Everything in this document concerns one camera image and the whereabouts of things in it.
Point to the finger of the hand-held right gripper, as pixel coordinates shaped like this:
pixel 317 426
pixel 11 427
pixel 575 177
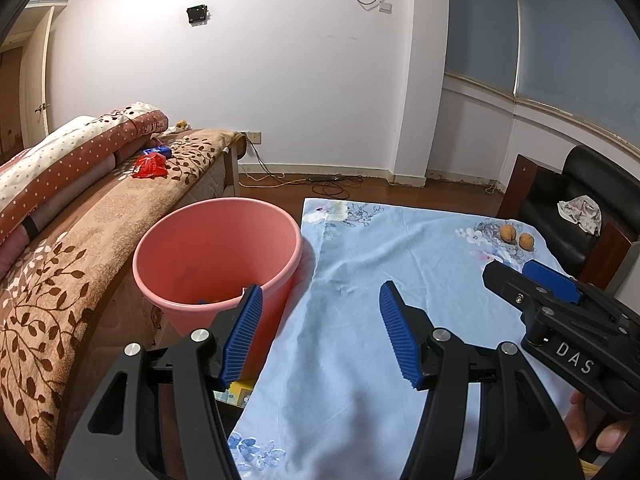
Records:
pixel 510 285
pixel 552 280

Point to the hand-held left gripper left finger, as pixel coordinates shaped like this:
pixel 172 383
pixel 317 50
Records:
pixel 242 335

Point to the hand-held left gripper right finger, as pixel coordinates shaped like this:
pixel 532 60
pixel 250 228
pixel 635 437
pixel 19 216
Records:
pixel 397 335

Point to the pink plastic bucket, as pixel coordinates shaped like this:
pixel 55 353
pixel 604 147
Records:
pixel 200 240

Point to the person's right hand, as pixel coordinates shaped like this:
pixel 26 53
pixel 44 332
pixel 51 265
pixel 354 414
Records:
pixel 575 420

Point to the brown walnut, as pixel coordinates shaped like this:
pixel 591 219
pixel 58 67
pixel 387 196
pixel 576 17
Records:
pixel 526 242
pixel 508 233

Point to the yellow box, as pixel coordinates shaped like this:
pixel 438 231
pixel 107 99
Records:
pixel 240 391

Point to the crumpled patterned cloth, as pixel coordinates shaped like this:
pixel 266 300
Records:
pixel 582 212

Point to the black leather armchair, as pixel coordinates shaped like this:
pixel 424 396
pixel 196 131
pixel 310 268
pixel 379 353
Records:
pixel 550 200

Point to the light blue floral tablecloth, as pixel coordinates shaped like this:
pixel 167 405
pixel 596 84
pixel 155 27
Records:
pixel 375 240

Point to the bed with brown blanket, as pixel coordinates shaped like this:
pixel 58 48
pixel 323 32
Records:
pixel 100 220

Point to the red plastic bag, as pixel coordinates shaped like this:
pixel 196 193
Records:
pixel 150 166

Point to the blue snack packet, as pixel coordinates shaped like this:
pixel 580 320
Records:
pixel 157 151

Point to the light grey window blind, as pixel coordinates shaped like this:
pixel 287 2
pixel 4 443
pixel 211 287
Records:
pixel 575 60

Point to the mauve folded bedding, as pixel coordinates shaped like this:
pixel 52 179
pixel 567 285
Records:
pixel 65 202

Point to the polka dot rolled quilt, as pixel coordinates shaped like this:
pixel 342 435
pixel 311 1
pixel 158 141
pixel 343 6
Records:
pixel 60 160

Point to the dark blue-grey window blind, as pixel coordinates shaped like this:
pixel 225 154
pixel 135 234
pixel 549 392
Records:
pixel 482 25

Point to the brown wooden door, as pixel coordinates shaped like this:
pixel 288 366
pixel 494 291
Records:
pixel 11 100

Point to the wall power socket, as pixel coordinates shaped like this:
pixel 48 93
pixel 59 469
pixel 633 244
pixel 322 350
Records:
pixel 251 136

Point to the white wall box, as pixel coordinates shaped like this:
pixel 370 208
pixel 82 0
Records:
pixel 385 7

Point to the black wall device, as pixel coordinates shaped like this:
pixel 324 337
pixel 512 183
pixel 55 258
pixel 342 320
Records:
pixel 197 14

